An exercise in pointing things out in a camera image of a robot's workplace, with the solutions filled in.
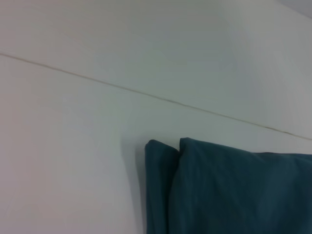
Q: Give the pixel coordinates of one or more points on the teal t-shirt with FREE print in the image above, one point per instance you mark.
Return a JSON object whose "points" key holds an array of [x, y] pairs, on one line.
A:
{"points": [[231, 190]]}

